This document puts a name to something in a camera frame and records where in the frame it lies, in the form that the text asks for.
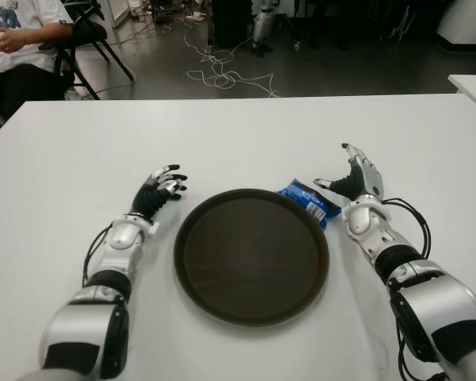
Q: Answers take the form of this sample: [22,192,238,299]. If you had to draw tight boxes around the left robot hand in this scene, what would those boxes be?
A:
[131,162,188,223]

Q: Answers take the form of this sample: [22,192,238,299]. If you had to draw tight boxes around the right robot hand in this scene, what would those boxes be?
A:
[312,142,385,202]

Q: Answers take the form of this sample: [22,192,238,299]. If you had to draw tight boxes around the blue Oreo packet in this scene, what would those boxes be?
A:
[276,177,339,230]

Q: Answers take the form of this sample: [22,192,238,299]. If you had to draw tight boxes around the round brown tray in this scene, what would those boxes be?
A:
[172,187,330,327]

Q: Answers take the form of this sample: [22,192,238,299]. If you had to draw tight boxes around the black tripod stand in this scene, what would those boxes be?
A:
[277,13,305,52]

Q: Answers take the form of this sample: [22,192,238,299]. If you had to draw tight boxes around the black folding chair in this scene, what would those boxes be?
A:
[39,0,136,100]

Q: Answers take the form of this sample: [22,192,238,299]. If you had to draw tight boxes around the silver white humanoid robot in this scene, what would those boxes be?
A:
[250,0,281,56]

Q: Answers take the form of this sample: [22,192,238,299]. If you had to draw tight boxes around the white leaning board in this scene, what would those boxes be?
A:
[98,0,132,29]

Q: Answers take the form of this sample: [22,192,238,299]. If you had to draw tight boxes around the white pillar black base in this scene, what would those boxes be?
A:
[436,0,476,52]

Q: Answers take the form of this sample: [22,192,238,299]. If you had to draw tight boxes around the black cabinet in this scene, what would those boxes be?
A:
[208,0,255,48]

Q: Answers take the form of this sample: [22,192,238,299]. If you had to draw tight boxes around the seated person white shirt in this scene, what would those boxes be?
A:
[0,0,76,120]

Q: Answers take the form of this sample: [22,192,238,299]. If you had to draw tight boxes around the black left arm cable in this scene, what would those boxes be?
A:
[81,225,114,287]

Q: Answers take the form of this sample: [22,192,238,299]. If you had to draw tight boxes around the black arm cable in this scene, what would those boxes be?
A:
[380,196,432,263]
[81,225,114,287]

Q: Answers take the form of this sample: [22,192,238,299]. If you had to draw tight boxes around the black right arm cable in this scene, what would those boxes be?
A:
[380,196,432,263]

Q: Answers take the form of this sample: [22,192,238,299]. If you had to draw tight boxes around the white tangled floor cable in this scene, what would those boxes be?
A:
[182,23,281,98]

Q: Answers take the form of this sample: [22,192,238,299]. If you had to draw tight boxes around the silver folding frame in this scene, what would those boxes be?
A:
[388,3,417,40]

